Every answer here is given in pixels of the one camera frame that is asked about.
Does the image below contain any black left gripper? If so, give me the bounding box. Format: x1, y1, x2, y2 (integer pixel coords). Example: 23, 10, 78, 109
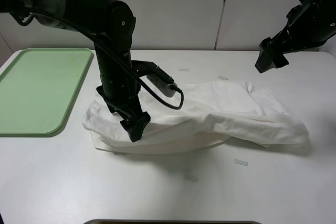
96, 86, 151, 142

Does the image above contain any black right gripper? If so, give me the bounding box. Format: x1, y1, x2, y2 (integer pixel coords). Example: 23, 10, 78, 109
255, 19, 328, 73

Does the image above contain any white short sleeve shirt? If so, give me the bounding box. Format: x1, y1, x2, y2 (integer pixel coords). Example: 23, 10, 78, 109
82, 80, 309, 154

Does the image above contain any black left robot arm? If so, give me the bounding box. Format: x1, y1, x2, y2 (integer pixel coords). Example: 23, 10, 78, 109
1, 0, 154, 142

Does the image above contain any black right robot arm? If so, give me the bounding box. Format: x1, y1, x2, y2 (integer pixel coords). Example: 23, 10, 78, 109
255, 0, 335, 73

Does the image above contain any green plastic tray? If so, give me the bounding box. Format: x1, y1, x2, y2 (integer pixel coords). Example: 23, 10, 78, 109
1, 48, 92, 135

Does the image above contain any clear tape piece bottom middle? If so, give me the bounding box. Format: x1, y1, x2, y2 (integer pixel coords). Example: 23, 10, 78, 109
183, 174, 198, 183

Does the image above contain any clear tape piece lower right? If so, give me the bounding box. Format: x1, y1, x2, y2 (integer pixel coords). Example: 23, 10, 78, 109
234, 158, 248, 166

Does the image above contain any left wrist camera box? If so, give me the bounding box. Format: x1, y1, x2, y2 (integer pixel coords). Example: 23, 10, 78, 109
131, 60, 177, 98

